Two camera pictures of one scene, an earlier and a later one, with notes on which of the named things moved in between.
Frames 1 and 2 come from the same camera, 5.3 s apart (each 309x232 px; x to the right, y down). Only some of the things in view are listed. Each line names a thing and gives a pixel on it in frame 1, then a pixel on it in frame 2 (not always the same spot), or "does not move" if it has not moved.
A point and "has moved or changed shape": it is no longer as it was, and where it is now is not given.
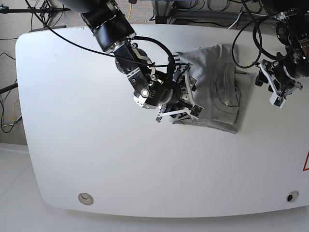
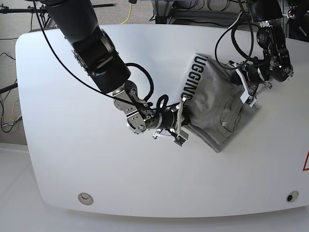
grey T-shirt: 221,87 has moved or changed shape
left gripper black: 290,70 → 253,75
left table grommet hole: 85,198 does not move
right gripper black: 176,91 → 167,119
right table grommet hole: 292,195 does not move
